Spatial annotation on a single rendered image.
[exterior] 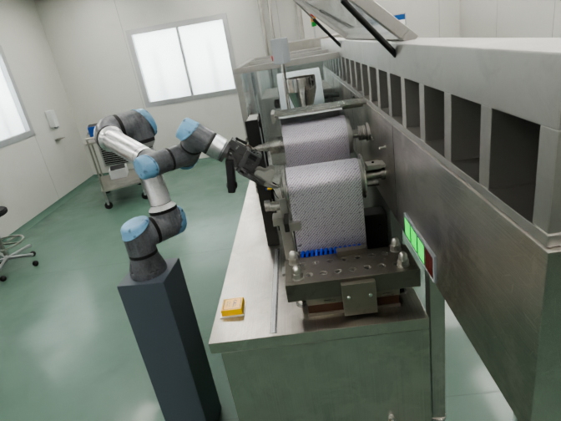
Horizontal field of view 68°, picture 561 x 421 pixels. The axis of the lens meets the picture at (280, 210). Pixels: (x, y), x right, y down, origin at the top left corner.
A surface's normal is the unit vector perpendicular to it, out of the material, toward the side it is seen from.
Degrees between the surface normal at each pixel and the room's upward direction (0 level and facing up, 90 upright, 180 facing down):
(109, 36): 90
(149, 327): 90
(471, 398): 0
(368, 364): 90
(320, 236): 90
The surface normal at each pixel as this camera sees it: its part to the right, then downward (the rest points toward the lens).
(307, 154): 0.00, 0.41
